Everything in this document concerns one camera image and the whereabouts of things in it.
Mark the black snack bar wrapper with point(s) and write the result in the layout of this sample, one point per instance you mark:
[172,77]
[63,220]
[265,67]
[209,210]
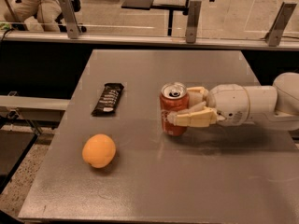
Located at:
[108,100]

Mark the grey metal table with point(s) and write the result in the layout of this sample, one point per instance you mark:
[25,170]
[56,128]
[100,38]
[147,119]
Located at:
[217,175]

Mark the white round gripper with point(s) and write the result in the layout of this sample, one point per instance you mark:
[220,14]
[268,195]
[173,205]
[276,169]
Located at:
[228,104]

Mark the left metal rail bracket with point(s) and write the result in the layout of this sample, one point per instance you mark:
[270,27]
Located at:
[72,28]

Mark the grey side shelf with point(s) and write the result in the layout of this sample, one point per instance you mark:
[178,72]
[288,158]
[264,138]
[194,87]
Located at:
[40,109]

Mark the seated person in beige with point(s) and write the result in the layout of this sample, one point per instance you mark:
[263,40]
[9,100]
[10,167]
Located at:
[46,11]

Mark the right metal rail bracket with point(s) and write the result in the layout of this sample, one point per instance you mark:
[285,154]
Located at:
[274,35]

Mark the orange fruit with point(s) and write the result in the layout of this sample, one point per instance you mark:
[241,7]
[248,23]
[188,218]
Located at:
[99,151]

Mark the metal rail bracket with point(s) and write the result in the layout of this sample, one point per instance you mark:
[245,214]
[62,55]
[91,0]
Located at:
[192,21]
[72,28]
[274,35]

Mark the metal guard rail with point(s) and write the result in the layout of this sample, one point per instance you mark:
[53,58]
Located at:
[153,41]

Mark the red coke can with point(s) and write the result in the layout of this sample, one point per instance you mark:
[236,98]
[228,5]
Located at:
[173,98]

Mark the middle metal rail bracket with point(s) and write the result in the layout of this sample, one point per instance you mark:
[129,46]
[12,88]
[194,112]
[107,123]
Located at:
[192,21]

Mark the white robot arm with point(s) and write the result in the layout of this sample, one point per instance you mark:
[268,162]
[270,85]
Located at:
[274,107]

